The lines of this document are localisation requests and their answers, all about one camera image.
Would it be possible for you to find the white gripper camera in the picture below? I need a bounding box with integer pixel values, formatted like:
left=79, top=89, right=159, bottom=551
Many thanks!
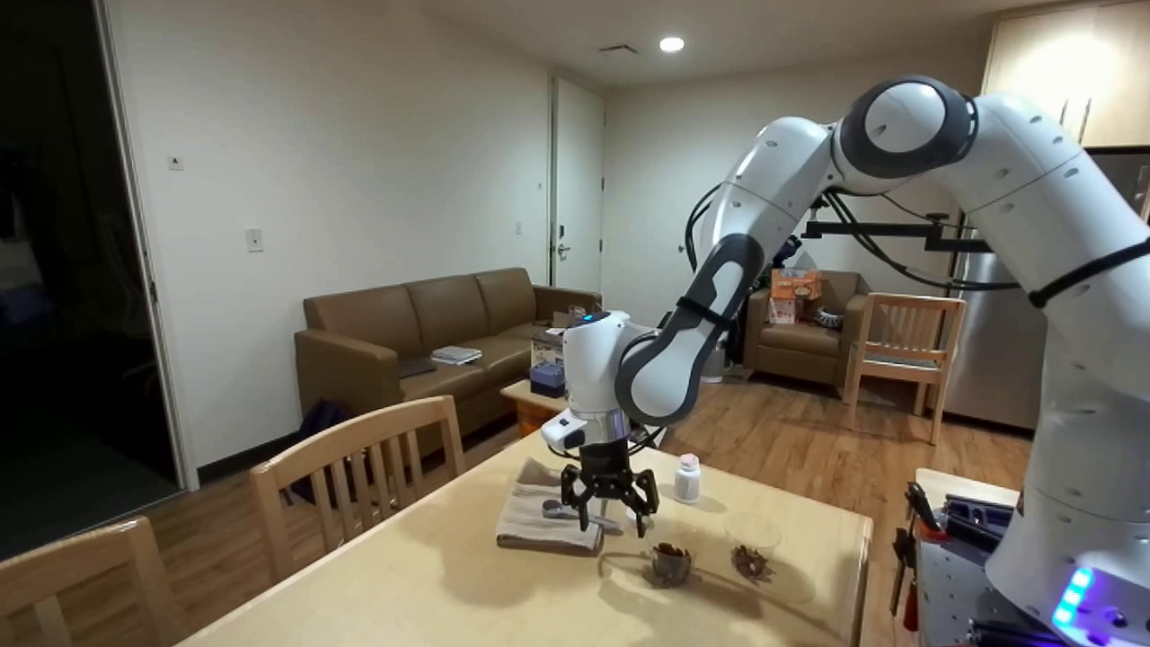
left=539, top=407, right=592, bottom=462

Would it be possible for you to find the wooden coffee table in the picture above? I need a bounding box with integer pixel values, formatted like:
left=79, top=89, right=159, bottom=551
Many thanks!
left=498, top=376, right=578, bottom=444

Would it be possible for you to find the white folded cloth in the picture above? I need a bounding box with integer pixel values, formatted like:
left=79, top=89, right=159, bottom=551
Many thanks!
left=426, top=342, right=485, bottom=370

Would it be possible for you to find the orange black clamp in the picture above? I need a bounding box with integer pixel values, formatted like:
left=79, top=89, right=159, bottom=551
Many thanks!
left=890, top=480, right=947, bottom=634

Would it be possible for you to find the white door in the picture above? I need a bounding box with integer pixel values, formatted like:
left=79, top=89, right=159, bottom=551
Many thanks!
left=551, top=76, right=606, bottom=300

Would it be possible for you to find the brown sofa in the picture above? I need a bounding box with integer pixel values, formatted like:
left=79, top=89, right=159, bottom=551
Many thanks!
left=294, top=262, right=602, bottom=444

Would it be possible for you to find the folded beige towel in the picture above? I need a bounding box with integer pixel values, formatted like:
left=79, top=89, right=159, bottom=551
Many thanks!
left=491, top=456, right=606, bottom=557

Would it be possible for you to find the stainless steel fridge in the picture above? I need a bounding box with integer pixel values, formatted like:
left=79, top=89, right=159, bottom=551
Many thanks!
left=936, top=177, right=1051, bottom=437

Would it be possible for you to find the wooden chair beige seat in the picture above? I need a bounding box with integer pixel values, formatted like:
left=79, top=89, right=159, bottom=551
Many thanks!
left=839, top=288, right=969, bottom=446

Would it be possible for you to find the small brown object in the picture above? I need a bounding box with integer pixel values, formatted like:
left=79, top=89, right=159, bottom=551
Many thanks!
left=729, top=542, right=776, bottom=585

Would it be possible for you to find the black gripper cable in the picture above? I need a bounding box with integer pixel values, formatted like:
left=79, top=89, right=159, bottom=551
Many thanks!
left=680, top=177, right=1035, bottom=300

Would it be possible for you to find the blue and white carton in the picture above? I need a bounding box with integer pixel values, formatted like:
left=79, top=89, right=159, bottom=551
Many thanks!
left=525, top=336, right=566, bottom=403

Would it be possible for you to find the robot mounting platform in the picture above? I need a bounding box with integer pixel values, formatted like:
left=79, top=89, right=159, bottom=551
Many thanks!
left=890, top=465, right=1035, bottom=647

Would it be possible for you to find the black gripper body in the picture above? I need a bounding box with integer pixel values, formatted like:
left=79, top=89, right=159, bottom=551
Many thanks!
left=578, top=439, right=638, bottom=492

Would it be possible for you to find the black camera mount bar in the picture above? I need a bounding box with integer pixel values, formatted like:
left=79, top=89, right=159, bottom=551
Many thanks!
left=801, top=213, right=1015, bottom=258

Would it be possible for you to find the beige kitchen cabinet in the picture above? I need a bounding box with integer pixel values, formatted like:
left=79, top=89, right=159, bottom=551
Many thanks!
left=976, top=0, right=1150, bottom=156

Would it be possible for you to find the blue measuring spoon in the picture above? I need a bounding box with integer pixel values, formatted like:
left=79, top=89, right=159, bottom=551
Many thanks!
left=534, top=498, right=588, bottom=525

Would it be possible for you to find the orange bag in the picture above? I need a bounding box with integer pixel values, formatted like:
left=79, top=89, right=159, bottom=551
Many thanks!
left=766, top=271, right=830, bottom=331

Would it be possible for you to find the brown armchair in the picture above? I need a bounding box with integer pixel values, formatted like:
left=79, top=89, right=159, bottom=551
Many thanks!
left=743, top=268, right=869, bottom=392

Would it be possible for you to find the clear cup of nuts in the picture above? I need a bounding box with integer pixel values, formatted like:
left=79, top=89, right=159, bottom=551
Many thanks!
left=643, top=540, right=695, bottom=591

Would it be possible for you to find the white pill bottle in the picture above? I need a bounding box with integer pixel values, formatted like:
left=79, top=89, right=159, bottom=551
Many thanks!
left=672, top=449, right=704, bottom=507

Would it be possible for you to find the wooden slat-back chair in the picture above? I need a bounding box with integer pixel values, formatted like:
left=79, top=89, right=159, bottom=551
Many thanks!
left=245, top=392, right=465, bottom=585
left=0, top=515, right=184, bottom=647

